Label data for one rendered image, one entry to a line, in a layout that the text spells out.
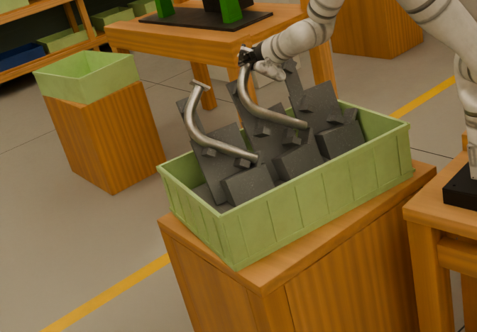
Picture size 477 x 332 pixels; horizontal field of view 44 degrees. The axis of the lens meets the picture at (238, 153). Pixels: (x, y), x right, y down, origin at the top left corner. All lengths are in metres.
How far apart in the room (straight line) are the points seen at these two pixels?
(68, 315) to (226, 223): 1.68
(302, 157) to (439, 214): 0.45
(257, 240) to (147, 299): 1.45
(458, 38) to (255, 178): 0.68
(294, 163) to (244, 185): 0.17
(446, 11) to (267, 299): 0.78
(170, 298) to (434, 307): 1.47
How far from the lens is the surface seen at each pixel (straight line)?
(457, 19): 1.32
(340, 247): 1.62
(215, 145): 1.66
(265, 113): 1.70
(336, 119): 1.82
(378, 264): 1.77
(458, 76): 1.46
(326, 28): 1.44
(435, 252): 1.60
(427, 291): 1.69
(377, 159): 1.68
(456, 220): 1.49
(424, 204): 1.56
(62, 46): 7.34
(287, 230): 1.57
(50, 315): 3.09
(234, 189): 1.67
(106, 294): 3.05
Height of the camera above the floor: 1.69
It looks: 25 degrees down
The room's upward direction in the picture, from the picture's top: 14 degrees counter-clockwise
